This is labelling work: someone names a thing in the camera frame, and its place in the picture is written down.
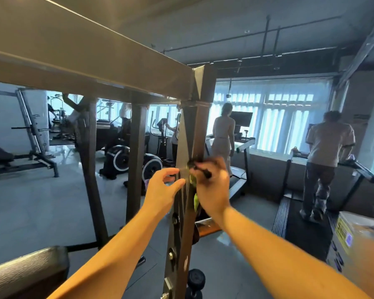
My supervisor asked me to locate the person's left forearm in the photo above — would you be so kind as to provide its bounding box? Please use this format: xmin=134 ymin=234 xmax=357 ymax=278
xmin=47 ymin=211 xmax=163 ymax=299

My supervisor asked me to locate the person's left hand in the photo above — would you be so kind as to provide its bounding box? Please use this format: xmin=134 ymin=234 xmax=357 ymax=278
xmin=140 ymin=167 xmax=187 ymax=223

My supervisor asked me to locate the green cleaning cloth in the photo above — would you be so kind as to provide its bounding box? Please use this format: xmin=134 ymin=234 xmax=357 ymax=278
xmin=186 ymin=160 xmax=213 ymax=212

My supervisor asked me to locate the black treadmill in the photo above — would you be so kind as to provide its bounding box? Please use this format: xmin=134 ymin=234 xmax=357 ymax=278
xmin=271 ymin=149 xmax=374 ymax=262
xmin=196 ymin=112 xmax=256 ymax=237

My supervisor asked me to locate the large black dumbbell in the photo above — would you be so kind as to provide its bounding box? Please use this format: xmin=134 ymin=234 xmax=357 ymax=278
xmin=186 ymin=268 xmax=207 ymax=299

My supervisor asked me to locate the black padded bench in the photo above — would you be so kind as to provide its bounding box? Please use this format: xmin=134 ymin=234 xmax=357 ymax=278
xmin=0 ymin=246 xmax=71 ymax=299

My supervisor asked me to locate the grey steel gym machine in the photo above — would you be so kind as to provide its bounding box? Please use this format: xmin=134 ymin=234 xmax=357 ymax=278
xmin=0 ymin=0 xmax=219 ymax=299

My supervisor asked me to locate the person's right hand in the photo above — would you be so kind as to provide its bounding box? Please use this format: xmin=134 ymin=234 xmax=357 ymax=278
xmin=192 ymin=156 xmax=231 ymax=228

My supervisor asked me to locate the person's right forearm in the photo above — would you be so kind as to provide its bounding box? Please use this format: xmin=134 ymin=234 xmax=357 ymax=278
xmin=215 ymin=207 xmax=372 ymax=299

